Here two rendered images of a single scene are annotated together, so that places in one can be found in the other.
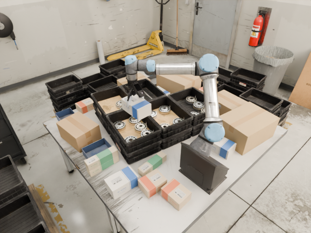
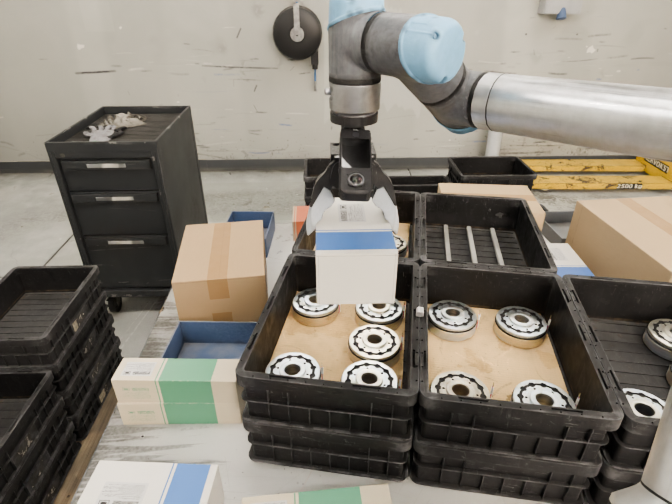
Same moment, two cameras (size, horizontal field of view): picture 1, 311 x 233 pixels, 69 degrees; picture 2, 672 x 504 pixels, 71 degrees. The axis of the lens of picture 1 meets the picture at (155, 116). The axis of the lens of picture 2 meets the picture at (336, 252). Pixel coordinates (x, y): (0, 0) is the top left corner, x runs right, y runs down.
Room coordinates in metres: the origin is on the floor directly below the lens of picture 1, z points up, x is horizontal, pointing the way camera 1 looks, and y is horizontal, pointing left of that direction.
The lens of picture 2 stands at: (0.82, -0.27, 1.49)
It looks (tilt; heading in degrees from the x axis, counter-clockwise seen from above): 31 degrees down; 39
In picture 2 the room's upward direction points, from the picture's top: straight up
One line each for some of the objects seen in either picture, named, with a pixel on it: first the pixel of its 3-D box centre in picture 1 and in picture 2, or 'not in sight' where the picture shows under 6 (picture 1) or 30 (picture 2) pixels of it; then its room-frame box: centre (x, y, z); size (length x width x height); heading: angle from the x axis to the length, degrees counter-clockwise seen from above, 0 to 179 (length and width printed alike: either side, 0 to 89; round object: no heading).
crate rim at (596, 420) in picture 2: (164, 111); (500, 329); (1.54, -0.08, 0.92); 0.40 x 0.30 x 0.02; 30
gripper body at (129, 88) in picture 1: (132, 86); (353, 149); (1.39, 0.16, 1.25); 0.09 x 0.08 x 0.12; 41
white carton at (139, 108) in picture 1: (136, 106); (352, 246); (1.37, 0.14, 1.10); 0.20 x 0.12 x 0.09; 41
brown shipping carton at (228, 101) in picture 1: (227, 106); not in sight; (1.81, -0.69, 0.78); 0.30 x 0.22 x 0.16; 35
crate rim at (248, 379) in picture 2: (132, 123); (341, 314); (1.39, 0.18, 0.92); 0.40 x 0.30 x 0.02; 30
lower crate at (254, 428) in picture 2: (133, 138); (340, 373); (1.39, 0.18, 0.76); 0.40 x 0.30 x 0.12; 30
